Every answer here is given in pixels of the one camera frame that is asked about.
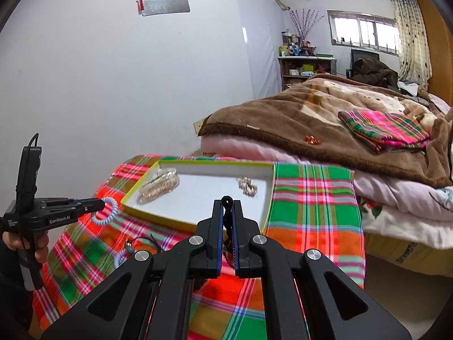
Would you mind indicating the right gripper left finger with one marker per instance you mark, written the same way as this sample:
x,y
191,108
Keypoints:
x,y
208,259

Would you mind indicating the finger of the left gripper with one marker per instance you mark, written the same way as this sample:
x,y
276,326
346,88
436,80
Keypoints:
x,y
92,205

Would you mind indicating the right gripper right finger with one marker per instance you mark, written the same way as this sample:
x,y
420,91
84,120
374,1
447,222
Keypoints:
x,y
247,264

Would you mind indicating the black cord hair tie charm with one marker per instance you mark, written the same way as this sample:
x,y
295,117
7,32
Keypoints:
x,y
133,245

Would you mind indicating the person's left hand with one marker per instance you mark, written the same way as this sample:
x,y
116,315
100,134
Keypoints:
x,y
15,242

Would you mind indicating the green shallow cardboard box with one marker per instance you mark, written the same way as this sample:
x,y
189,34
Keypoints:
x,y
201,183

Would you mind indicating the beige translucent hair claw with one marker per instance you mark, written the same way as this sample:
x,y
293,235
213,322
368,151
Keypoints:
x,y
162,182

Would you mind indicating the pink quilt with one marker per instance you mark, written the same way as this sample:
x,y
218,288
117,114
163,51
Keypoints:
x,y
247,149

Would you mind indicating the colourful plaid tablecloth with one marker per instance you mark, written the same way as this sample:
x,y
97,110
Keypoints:
x,y
312,207

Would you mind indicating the red small ornament on blanket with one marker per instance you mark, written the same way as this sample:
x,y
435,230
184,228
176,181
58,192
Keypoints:
x,y
312,140

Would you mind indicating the brown fleece blanket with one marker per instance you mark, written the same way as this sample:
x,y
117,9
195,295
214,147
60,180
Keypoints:
x,y
311,109

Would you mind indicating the white floral bedsheet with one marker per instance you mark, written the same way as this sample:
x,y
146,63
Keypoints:
x,y
406,210

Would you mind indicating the wooden shelf unit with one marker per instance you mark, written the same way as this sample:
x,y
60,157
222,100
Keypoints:
x,y
297,69

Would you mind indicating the folded plaid cloth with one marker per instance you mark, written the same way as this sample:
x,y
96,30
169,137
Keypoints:
x,y
385,132

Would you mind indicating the dark jacket on chair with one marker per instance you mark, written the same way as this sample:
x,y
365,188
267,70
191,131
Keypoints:
x,y
373,72

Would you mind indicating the branch flower arrangement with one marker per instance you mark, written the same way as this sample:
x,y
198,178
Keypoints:
x,y
304,21

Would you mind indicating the patterned curtain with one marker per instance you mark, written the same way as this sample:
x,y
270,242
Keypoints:
x,y
414,54

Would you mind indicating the wooden wardrobe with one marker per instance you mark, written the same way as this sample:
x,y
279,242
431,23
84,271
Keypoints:
x,y
440,46

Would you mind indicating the wall power socket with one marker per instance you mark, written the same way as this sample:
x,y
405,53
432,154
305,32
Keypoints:
x,y
198,125

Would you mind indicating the window with frame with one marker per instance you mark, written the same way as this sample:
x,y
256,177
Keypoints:
x,y
364,31

